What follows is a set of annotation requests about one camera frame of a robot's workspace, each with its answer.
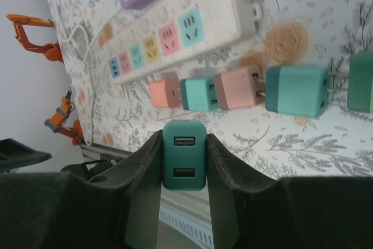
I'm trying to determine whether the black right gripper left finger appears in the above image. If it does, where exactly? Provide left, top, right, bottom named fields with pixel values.
left=0, top=130, right=164, bottom=249

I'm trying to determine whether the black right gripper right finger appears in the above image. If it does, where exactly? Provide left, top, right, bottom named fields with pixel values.
left=206, top=133, right=373, bottom=249

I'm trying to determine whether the teal USB plug adapter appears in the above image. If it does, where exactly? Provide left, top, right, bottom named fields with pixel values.
left=180, top=75, right=220, bottom=113
left=264, top=64, right=349, bottom=120
left=161, top=120, right=209, bottom=192

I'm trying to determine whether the green USB plug adapter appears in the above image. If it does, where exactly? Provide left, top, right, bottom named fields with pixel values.
left=346, top=51, right=373, bottom=115

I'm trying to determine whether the pink brown USB plug adapter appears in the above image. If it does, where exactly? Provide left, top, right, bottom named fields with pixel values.
left=213, top=65, right=268, bottom=111

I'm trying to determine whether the orange-pink USB plug adapter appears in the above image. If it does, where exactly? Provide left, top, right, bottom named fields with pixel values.
left=148, top=76, right=182, bottom=109

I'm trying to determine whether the white power strip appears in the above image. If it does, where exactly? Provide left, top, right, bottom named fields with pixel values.
left=100, top=0, right=259, bottom=86

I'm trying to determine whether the floral tablecloth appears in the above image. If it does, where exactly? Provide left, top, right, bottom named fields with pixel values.
left=37, top=0, right=373, bottom=180

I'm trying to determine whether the white power cord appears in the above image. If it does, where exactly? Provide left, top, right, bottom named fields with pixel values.
left=52, top=0, right=98, bottom=148

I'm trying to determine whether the white slotted cable duct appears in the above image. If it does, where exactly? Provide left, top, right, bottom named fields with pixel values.
left=159, top=206, right=216, bottom=248

